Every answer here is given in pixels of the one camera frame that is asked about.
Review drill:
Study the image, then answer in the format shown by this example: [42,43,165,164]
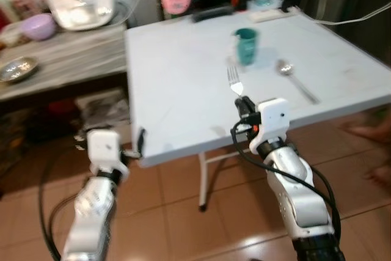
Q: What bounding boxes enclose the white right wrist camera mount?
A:
[249,98,289,155]

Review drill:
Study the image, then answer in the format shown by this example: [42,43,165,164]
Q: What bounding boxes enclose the black flat device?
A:
[192,6,236,23]

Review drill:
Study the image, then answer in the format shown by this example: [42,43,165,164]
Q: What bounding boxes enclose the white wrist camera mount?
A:
[87,129,130,181]
[249,98,289,155]

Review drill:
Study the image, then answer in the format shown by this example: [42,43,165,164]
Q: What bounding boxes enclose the dark wooden table grey top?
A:
[0,23,130,115]

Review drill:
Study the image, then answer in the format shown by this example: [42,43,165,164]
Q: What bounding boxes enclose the metal plate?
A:
[0,57,38,84]

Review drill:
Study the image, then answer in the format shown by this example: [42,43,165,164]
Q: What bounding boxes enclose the metal fork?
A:
[227,67,245,97]

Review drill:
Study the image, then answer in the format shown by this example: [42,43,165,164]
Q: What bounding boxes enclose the green plastic cup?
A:
[234,28,260,66]

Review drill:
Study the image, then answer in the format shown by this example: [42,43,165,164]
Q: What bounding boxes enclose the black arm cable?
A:
[38,145,80,261]
[230,122,342,237]

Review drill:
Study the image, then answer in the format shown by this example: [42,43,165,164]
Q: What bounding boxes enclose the metal spoon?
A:
[276,59,320,105]

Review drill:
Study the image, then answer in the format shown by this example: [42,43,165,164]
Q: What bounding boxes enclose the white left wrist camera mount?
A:
[87,129,130,181]

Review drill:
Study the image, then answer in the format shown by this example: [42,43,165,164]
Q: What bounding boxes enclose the purple plastic bowl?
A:
[21,13,57,42]

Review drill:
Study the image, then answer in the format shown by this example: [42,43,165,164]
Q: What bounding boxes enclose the white folding table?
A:
[125,9,391,213]

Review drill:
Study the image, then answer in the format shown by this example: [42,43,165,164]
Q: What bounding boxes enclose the person's bare foot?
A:
[342,120,391,145]
[367,163,391,189]

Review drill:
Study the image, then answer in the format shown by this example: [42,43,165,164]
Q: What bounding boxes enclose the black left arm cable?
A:
[38,145,80,261]

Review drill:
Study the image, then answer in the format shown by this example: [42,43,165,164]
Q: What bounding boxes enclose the white power strip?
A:
[252,7,298,23]

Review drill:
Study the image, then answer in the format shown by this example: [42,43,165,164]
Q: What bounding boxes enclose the white power cable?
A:
[293,1,391,27]

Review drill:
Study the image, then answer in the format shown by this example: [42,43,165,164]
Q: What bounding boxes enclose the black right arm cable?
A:
[230,122,342,237]

